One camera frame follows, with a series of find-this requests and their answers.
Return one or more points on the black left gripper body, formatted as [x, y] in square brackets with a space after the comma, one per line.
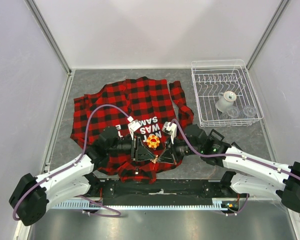
[134, 148]

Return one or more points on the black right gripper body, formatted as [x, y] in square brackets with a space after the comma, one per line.
[178, 149]

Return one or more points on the blue glitter leaf brooch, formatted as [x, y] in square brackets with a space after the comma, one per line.
[155, 160]

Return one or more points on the red black plaid shirt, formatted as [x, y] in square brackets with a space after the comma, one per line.
[151, 102]

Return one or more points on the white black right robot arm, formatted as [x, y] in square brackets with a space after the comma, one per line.
[246, 173]

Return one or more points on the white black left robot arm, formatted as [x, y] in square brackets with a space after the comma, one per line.
[33, 196]

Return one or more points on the yellow plush flower brooch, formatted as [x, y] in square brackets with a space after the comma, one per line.
[153, 142]

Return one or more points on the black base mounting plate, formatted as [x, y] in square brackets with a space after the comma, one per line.
[113, 188]

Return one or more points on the clear glass cup left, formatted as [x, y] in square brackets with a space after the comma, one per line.
[232, 112]

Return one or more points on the clear glass cup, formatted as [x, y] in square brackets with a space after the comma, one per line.
[249, 112]
[232, 112]

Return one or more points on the grey ceramic teapot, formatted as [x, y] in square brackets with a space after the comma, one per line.
[225, 100]

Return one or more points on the clear glass cup right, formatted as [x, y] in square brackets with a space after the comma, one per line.
[249, 112]

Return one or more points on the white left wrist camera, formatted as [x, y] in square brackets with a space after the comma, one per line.
[133, 126]

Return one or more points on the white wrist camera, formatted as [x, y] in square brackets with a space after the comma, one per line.
[170, 128]
[133, 126]

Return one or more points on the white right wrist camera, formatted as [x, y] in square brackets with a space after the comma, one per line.
[170, 128]

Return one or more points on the black wire frame stand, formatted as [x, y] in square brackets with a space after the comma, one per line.
[217, 140]

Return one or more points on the white wire dish rack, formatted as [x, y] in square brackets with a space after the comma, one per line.
[210, 77]

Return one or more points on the light blue cable duct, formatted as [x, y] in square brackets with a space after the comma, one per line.
[81, 204]

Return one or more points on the aluminium frame post left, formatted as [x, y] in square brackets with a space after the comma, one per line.
[31, 4]

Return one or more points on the aluminium frame post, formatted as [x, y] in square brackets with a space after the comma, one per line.
[283, 4]
[31, 4]

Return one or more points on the aluminium frame post right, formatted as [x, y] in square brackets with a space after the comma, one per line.
[283, 4]

